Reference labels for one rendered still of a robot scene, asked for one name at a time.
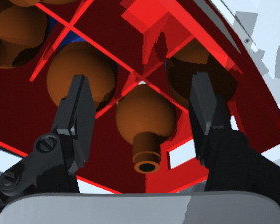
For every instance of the brown bottle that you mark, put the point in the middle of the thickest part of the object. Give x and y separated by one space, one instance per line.
77 56
145 119
28 3
187 61
23 31

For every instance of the red plastic crate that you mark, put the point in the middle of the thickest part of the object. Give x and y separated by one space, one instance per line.
140 35

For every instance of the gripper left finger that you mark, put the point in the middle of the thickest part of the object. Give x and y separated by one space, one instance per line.
56 155

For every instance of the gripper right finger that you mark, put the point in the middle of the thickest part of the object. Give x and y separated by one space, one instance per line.
237 166

